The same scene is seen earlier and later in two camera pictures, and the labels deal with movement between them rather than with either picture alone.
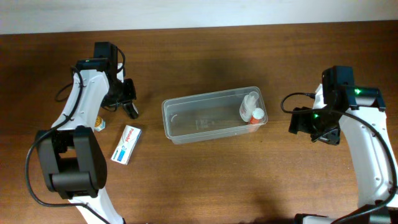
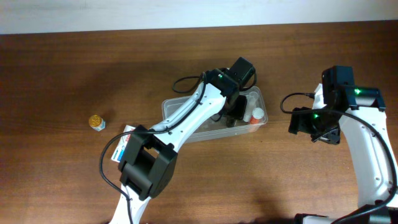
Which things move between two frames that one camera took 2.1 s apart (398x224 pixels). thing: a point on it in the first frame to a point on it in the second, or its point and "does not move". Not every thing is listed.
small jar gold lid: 99,124 does not move
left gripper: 125,101 to 237,107
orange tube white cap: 257,114 does not move
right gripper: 321,135 does not move
